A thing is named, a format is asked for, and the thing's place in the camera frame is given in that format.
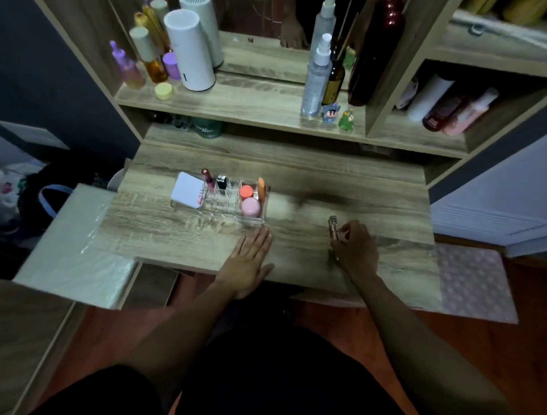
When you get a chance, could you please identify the person's left hand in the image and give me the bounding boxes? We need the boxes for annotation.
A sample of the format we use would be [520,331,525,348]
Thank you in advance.
[215,227,275,300]

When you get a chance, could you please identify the person's right hand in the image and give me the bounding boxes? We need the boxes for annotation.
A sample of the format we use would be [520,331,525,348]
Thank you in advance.
[329,219,381,284]

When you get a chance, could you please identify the person's left forearm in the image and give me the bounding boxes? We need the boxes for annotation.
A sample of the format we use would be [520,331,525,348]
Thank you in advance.
[122,280,244,387]

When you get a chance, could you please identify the person's right forearm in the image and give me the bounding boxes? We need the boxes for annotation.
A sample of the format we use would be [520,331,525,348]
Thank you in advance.
[350,274,520,415]

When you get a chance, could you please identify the clear acrylic cosmetics organizer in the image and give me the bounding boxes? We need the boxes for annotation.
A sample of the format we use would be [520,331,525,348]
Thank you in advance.
[170,174,269,226]

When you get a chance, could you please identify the wooden vanity dresser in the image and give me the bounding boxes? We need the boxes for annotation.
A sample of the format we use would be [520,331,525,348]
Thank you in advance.
[34,0,547,313]

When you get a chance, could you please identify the white square compact case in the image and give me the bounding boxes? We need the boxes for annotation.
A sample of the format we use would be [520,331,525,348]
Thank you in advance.
[170,171,206,209]

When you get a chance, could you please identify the person's black shorts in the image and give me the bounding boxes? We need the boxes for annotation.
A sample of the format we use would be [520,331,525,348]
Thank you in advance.
[32,291,404,415]

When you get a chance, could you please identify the green jar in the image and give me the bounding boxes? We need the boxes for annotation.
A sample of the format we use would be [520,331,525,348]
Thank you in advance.
[193,118,224,139]

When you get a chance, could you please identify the pink dotted mat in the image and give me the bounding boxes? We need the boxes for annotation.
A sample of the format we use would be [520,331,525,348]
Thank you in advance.
[435,242,520,325]

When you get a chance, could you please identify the white cabinet door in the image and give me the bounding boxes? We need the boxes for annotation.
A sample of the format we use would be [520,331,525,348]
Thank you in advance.
[429,135,547,258]

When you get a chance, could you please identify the dark brown glass bottle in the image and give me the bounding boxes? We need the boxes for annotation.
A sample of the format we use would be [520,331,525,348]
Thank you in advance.
[321,40,347,107]

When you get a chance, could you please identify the clear spray bottle white pump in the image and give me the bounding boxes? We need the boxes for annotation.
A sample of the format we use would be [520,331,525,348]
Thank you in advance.
[300,33,333,118]

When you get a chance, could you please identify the plastic wrapped white stool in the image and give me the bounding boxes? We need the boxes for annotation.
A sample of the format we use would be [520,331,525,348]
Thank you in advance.
[12,183,138,310]

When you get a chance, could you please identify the white tube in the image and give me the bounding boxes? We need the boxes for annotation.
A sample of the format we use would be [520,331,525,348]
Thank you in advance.
[405,74,455,123]

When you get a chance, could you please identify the pink bottle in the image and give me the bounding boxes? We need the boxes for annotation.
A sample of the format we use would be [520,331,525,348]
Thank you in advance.
[443,87,500,137]

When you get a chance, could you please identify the large dark red bottle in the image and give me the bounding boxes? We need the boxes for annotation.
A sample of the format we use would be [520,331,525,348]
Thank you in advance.
[348,0,406,107]

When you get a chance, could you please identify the vanity mirror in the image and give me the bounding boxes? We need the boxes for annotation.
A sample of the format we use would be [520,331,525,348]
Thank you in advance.
[169,0,370,86]

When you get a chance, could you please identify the small purple jar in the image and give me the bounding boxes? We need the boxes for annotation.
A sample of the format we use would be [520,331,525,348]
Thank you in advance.
[162,52,182,80]

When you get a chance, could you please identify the white cylinder appliance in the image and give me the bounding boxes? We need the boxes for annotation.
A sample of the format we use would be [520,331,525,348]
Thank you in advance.
[164,9,216,92]

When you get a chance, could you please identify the purple spray bottle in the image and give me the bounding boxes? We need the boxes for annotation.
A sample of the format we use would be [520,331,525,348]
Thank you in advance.
[109,40,146,89]

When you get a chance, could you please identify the amber perfume bottle beige cap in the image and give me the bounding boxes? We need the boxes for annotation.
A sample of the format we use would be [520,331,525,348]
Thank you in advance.
[129,27,169,84]

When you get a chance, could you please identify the yellow slim bottle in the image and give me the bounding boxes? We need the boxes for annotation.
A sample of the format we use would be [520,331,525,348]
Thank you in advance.
[133,11,166,55]

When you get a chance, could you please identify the dark bag blue handle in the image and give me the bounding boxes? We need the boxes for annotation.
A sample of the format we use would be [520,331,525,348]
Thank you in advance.
[15,160,112,240]

